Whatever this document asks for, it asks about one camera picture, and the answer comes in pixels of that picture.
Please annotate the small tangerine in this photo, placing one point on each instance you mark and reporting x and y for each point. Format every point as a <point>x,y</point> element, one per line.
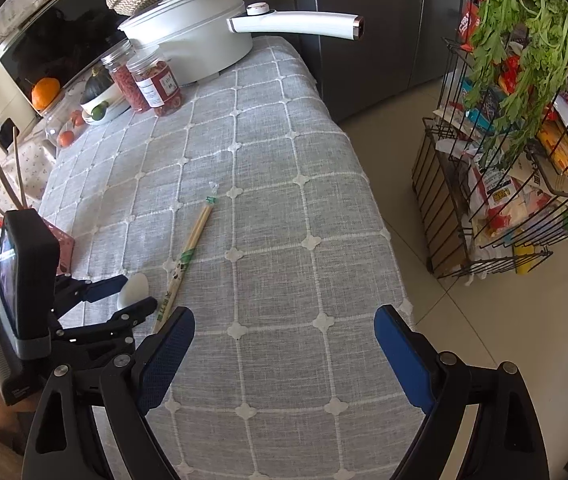
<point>77,119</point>

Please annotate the yellow package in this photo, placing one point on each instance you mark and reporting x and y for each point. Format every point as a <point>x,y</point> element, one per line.
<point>561,152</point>

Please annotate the white microwave oven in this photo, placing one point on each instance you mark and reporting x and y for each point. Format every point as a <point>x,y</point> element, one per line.
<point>64,40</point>

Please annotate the small green fruit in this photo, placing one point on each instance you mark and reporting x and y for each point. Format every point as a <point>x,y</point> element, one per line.
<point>99,111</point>

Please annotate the floral tablecloth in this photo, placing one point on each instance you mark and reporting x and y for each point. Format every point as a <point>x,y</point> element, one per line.
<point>34,170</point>

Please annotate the grey checked tablecloth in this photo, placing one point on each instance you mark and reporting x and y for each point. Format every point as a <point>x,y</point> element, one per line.
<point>274,210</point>

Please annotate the disposable chopsticks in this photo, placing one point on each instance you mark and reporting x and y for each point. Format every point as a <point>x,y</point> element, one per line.
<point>189,250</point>

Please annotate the white electric pot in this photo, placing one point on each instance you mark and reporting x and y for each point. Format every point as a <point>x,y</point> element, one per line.
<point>199,35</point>

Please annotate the green leafy vegetables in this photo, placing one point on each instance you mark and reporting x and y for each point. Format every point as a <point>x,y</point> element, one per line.
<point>523,60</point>

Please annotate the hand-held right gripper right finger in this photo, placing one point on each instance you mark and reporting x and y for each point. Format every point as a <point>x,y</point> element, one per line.
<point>403,355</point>

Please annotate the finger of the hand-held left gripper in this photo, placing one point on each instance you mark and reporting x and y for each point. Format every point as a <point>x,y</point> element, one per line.
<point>106,287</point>
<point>129,312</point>

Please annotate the pink utensil holder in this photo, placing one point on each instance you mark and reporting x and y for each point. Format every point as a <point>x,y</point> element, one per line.
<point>64,250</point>

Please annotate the white bowl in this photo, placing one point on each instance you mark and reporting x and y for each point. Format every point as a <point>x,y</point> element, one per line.
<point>114,105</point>

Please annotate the wooden chopstick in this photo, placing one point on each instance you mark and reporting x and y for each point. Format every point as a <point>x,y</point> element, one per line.
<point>1,175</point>
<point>19,170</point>

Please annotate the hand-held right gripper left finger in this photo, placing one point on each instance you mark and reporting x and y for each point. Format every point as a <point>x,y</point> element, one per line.
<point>164,360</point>

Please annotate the small tomatoes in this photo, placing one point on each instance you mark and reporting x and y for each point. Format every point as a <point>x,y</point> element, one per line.
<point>66,139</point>

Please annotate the cream air fryer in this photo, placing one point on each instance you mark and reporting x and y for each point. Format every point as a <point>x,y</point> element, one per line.
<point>4,105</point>

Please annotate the jar of red berries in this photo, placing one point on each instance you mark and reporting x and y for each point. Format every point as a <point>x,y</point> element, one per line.
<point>126,85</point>

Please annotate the clear glass jar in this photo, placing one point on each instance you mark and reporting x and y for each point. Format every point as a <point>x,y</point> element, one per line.
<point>56,120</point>

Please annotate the dark green pumpkin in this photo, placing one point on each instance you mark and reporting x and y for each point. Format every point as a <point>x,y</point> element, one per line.
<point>96,87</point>

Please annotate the large orange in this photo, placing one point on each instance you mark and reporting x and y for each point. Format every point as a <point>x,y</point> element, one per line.
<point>45,94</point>

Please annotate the red label jar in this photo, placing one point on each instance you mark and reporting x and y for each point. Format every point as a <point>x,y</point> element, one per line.
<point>159,85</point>

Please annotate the white spoon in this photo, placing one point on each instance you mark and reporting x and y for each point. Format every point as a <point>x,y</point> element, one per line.
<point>134,287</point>

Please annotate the grey refrigerator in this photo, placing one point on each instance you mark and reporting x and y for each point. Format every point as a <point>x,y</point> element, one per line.
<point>363,60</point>

